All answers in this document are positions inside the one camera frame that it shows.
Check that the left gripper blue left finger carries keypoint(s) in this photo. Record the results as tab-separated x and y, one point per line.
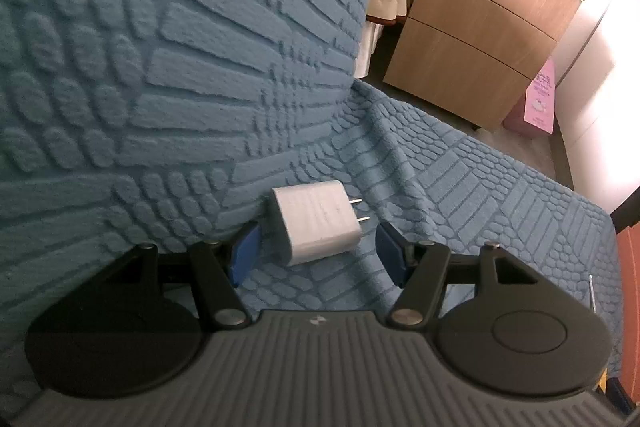
216	269

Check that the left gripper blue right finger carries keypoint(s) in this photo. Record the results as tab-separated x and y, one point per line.
419	269

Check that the white usb charger plug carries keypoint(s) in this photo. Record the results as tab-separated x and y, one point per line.
316	220

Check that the blue textured sofa chair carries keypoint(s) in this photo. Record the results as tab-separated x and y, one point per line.
171	121

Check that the pink open storage box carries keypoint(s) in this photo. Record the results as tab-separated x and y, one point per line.
628	242

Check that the wooden drawer cabinet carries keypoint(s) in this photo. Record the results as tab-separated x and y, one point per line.
476	58

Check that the yellow handled screwdriver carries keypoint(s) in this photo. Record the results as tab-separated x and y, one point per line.
601	344

